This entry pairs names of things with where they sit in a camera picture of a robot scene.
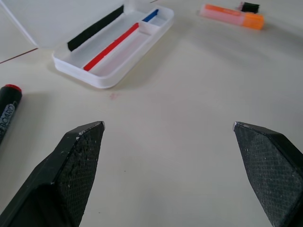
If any orange highlighter pen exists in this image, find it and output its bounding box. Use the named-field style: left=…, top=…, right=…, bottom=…
left=199, top=3, right=265, bottom=31

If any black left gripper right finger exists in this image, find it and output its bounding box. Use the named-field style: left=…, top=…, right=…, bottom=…
left=232, top=121, right=303, bottom=227

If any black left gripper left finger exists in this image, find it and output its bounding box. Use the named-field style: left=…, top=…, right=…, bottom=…
left=0, top=121, right=106, bottom=227

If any white plastic pencil case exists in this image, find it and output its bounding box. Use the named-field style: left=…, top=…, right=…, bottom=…
left=0, top=0, right=175, bottom=90

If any black whiteboard marker red cap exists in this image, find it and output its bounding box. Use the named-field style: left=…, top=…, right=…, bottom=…
left=0, top=84, right=23, bottom=145

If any black binder clip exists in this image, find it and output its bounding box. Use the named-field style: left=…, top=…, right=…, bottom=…
left=238, top=1, right=260, bottom=14

